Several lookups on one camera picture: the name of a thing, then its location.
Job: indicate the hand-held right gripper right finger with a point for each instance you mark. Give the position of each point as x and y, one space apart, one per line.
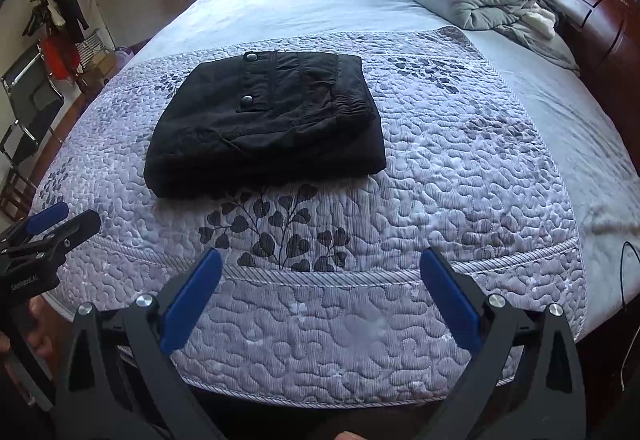
450 300

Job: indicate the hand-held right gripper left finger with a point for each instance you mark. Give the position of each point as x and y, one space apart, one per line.
192 300

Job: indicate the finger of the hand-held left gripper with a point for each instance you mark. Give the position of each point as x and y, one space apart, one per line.
75 227
47 217

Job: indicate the black pants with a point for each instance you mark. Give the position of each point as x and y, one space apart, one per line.
265 125

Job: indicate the person's left hand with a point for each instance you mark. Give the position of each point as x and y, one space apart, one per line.
41 335

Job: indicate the purple quilted bedspread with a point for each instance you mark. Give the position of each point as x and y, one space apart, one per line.
425 200

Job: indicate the black metal chair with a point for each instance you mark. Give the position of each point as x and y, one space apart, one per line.
30 95

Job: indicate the cardboard box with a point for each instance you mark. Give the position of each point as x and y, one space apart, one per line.
105 64

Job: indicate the black hanging garment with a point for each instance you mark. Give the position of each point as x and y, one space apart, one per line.
67 5

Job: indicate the white fluffy cloth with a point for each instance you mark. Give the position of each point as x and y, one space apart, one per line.
542 22

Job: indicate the grey bed sheet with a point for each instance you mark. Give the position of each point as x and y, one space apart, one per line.
310 5

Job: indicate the dark wooden headboard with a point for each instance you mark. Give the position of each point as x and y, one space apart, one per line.
600 15

